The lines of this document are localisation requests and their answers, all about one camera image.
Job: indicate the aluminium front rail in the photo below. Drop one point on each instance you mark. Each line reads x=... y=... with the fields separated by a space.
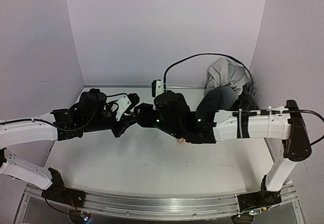
x=159 y=207

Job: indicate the grey crumpled cloth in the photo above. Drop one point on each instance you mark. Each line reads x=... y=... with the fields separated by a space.
x=226 y=72

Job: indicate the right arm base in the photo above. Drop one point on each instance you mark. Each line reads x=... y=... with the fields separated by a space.
x=258 y=200

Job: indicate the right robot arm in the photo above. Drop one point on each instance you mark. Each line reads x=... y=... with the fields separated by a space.
x=285 y=123

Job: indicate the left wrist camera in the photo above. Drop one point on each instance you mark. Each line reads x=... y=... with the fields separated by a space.
x=119 y=107

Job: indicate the dark sleeve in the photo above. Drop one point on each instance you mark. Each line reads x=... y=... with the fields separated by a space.
x=220 y=98

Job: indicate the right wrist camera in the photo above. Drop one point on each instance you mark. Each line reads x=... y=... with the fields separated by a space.
x=158 y=87

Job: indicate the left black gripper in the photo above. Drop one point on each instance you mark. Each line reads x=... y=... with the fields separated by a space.
x=123 y=127

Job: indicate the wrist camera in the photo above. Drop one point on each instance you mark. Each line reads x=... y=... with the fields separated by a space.
x=119 y=107
x=158 y=87

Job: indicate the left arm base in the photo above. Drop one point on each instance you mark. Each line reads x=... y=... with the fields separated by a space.
x=59 y=193

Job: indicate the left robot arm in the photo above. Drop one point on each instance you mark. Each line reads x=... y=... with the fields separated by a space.
x=21 y=133

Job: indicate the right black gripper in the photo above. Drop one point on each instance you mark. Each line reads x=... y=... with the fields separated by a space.
x=143 y=115

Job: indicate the mannequin hand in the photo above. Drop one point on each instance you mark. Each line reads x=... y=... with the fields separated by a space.
x=181 y=141

